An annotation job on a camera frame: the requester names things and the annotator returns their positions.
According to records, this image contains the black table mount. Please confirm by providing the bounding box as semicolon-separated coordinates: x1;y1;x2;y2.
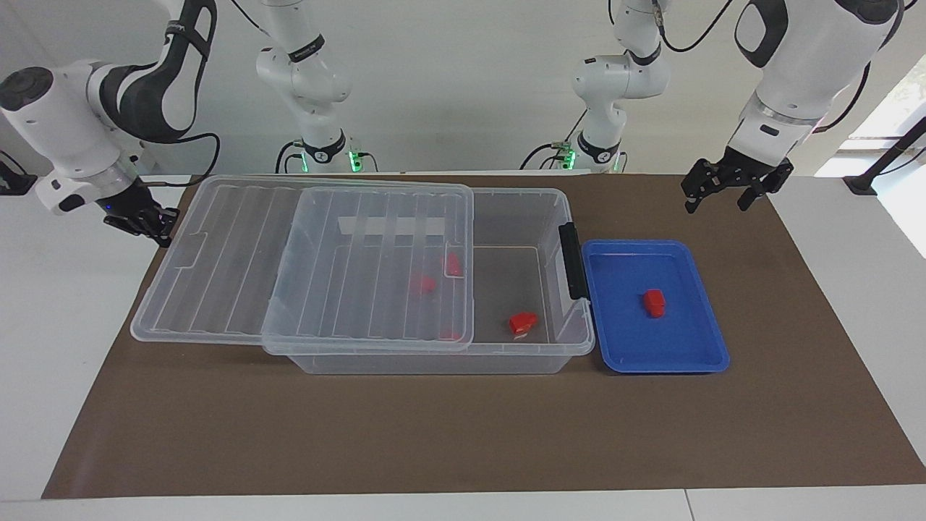
0;156;37;196

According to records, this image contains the clear plastic storage box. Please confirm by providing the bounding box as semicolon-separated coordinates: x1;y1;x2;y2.
262;187;595;376

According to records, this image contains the brown table mat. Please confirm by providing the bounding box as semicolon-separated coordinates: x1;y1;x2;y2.
42;174;926;500

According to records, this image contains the black right base cable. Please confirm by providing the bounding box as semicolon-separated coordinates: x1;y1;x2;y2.
275;140;305;174

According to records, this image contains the black base cable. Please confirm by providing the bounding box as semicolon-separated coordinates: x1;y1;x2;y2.
521;112;588;171
275;140;305;174

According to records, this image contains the black clamp stand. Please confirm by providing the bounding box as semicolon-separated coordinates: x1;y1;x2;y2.
843;116;926;196

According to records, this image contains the blue plastic tray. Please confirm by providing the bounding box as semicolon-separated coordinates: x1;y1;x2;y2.
582;240;730;374

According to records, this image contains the black box handle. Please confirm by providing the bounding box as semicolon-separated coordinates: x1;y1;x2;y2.
558;222;590;301

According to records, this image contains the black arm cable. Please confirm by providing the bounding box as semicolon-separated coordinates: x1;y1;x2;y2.
141;132;220;187
651;0;898;135

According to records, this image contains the clear ribbed plastic lid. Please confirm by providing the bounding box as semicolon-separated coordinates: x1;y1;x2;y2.
130;176;476;355

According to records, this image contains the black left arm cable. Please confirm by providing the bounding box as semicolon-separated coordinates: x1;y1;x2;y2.
651;0;898;135

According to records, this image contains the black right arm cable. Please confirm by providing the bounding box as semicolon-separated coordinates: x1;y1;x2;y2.
141;132;220;187

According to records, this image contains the black left base cable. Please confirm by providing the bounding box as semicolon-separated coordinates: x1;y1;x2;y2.
521;112;588;171

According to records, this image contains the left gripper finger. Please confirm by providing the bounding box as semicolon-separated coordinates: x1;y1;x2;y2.
681;159;721;214
738;161;794;212

